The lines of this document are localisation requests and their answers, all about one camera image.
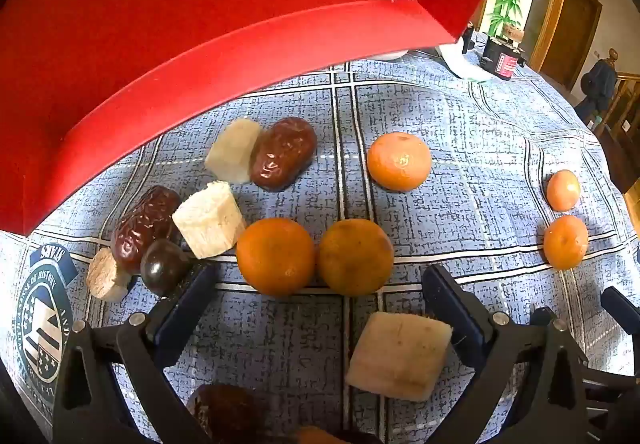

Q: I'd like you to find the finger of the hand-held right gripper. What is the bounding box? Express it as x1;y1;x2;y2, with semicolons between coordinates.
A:
601;286;640;326
582;364;640;425

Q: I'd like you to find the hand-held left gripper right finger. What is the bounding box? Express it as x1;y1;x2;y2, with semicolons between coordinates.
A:
422;264;615;444

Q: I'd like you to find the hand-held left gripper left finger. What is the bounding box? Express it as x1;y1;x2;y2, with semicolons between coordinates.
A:
52;263;219;444

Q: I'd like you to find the dark round fruit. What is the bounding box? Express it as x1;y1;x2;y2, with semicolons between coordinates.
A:
139;239;191;298

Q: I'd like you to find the small sugarcane piece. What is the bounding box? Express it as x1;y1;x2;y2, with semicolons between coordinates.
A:
85;248;132;303

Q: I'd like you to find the wrinkled dark red date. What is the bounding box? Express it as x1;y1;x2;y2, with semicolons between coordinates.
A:
110;185;182;275

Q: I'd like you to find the red box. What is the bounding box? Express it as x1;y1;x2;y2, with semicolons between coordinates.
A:
0;0;523;237

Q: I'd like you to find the large sugarcane piece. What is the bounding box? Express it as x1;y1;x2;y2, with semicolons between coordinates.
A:
345;311;454;403

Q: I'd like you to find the small orange mandarin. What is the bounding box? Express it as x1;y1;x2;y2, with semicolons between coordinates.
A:
543;215;590;271

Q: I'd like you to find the pale sugarcane piece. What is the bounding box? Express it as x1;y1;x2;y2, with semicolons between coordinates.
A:
204;118;264;185
172;180;249;260

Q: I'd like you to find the small pale mandarin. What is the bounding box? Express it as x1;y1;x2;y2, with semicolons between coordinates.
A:
546;169;582;213

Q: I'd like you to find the round blue emblem patch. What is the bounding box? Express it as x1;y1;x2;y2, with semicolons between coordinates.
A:
11;244;81;420

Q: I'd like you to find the blue plaid tablecloth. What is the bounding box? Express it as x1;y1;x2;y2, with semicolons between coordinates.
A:
0;46;640;444

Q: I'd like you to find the large red date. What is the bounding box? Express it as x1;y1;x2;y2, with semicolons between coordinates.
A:
249;116;317;192

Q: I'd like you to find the white and green towel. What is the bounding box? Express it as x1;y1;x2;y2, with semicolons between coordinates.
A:
436;43;493;84

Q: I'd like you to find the black jar with red label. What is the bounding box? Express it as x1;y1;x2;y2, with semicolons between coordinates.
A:
481;36;527;82

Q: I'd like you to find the wooden door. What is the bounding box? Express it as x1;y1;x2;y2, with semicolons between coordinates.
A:
541;0;603;91

